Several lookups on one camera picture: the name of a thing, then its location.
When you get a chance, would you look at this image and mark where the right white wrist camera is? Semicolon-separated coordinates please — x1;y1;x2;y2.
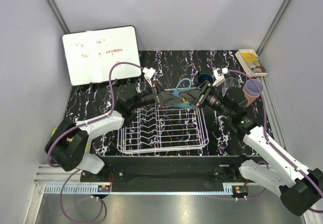
213;68;228;87

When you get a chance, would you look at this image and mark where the white slotted cable duct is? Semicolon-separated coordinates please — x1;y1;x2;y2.
44;184;112;195

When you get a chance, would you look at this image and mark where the dark blue ceramic mug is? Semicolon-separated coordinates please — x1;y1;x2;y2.
196;73;213;87

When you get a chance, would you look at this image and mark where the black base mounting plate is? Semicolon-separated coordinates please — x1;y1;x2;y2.
80;155;248;193

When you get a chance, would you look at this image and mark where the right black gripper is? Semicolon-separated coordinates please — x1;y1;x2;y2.
178;80;233;119

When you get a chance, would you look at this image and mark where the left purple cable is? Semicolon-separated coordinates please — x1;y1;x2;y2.
46;62;149;221

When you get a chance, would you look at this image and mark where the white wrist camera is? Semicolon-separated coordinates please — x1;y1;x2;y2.
142;67;156;85
213;68;228;87

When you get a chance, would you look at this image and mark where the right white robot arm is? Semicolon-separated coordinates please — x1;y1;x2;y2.
180;81;322;216

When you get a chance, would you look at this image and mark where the lavender plastic cup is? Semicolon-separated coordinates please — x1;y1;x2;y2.
244;79;264;93

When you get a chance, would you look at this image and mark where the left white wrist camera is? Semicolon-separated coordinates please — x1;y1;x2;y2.
142;67;156;85

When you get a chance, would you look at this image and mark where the light blue dotted mug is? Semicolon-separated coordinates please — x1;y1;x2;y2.
171;78;196;109

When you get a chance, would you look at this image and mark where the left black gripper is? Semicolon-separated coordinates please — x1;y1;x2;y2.
130;82;183;110

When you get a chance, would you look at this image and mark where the yellow paperback book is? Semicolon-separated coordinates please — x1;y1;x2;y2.
235;49;267;77

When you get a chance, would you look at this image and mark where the clear faceted glass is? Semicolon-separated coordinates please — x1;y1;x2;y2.
222;77;241;96

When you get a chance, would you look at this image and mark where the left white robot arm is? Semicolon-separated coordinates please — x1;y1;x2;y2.
45;83;182;182

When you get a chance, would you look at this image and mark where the white wire dish rack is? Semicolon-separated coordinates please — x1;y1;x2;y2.
117;106;209;155

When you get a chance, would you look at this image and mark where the pink plastic cup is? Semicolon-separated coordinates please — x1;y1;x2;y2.
243;88;260;107

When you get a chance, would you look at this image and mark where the green paperback book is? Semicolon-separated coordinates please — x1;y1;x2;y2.
51;128;91;154

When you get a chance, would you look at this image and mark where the small whiteboard with red writing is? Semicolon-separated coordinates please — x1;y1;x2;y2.
62;26;141;86

